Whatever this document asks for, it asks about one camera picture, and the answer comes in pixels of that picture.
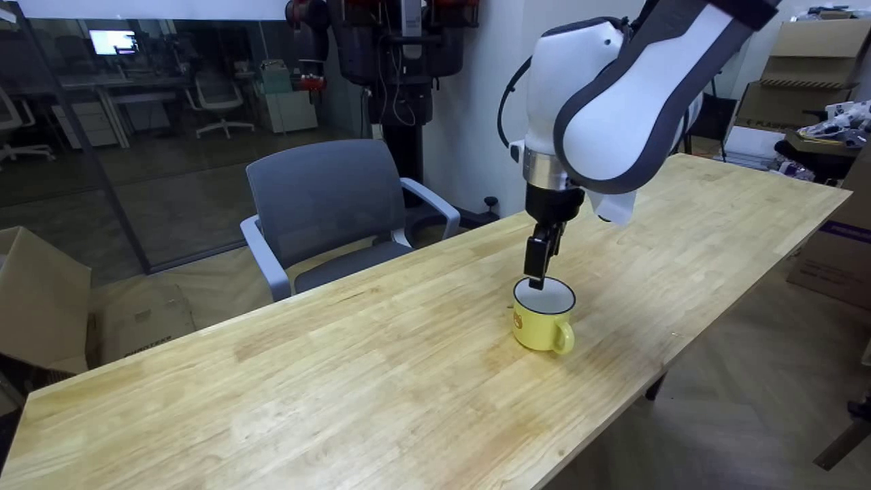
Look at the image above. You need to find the cardboard box at left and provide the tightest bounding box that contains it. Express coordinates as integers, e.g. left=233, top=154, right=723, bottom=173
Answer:
left=0, top=226, right=91, bottom=373

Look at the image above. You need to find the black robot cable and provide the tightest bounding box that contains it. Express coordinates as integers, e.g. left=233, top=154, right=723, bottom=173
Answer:
left=495, top=54, right=533, bottom=153

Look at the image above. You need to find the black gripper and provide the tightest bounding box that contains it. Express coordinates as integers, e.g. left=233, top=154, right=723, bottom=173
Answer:
left=523, top=186, right=586, bottom=288

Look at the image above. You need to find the folded cardboard stack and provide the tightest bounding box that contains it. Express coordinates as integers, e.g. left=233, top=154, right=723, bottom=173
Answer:
left=736, top=20, right=871, bottom=131

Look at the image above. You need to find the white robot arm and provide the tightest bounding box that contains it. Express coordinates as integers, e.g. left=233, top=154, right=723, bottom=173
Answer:
left=499, top=0, right=780, bottom=288

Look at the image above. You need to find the yellow enamel mug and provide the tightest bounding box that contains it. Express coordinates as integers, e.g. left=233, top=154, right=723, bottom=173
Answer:
left=512, top=277, right=578, bottom=357

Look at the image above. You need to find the grey office chair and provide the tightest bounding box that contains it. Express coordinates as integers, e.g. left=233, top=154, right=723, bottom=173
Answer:
left=240, top=139, right=459, bottom=303

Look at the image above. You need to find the red and black robot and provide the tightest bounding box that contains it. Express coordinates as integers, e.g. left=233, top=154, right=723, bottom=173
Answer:
left=282, top=0, right=480, bottom=180

